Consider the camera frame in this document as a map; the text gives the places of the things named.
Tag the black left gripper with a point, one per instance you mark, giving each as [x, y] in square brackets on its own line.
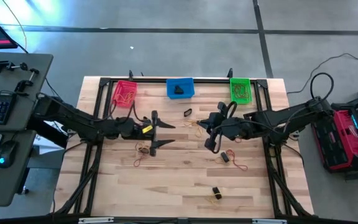
[129, 129]

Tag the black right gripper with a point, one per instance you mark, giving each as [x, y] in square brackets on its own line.
[238, 129]

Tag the yellow rubber band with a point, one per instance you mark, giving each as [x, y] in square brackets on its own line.
[130, 93]
[123, 101]
[217, 161]
[138, 144]
[211, 199]
[191, 123]

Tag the red rubber band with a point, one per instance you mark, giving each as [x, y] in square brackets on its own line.
[135, 164]
[245, 95]
[237, 140]
[235, 160]
[239, 91]

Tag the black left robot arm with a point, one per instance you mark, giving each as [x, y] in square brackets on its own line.
[73, 118]

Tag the blue plastic basket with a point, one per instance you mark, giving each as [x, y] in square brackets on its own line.
[188, 93]

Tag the green plastic basket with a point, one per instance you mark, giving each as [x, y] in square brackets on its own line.
[241, 101]

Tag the red plastic basket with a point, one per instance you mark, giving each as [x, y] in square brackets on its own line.
[120, 85]

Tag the white papers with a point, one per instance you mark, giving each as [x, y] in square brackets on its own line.
[47, 146]

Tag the red and black equipment case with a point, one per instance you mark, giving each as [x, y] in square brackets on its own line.
[343, 140]

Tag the dark grey desk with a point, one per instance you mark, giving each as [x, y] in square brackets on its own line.
[26, 77]
[14, 186]

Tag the black desk clamp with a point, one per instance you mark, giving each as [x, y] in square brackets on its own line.
[23, 84]
[3, 66]

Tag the black computer mouse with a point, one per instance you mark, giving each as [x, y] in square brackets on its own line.
[6, 154]

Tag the black aluminium table frame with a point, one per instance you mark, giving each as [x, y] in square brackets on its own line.
[216, 81]

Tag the silver metal bracket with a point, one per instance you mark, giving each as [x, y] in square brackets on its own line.
[95, 220]
[269, 221]

